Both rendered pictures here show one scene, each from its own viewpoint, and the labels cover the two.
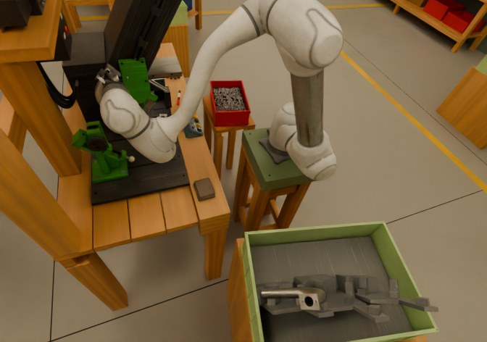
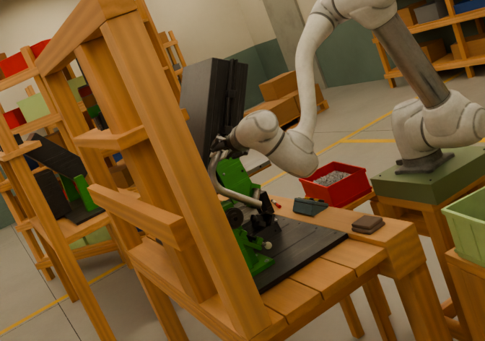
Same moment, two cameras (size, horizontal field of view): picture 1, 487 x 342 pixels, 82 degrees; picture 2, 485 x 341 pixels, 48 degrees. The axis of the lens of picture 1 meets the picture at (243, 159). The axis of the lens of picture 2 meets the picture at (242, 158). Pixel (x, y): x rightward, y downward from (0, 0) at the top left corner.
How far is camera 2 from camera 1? 1.21 m
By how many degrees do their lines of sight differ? 37
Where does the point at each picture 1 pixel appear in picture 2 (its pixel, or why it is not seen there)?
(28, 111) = (165, 202)
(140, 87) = (239, 180)
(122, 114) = (265, 113)
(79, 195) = not seen: hidden behind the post
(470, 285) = not seen: outside the picture
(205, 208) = (382, 234)
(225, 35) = (309, 34)
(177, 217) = (358, 257)
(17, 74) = (155, 160)
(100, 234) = (283, 305)
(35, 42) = not seen: hidden behind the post
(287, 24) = not seen: outside the picture
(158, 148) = (302, 149)
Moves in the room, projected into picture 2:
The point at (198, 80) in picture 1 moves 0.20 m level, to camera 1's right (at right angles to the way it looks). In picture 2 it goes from (306, 77) to (362, 54)
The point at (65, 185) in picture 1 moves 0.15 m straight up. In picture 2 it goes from (211, 304) to (194, 267)
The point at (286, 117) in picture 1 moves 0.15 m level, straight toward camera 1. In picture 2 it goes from (403, 111) to (410, 119)
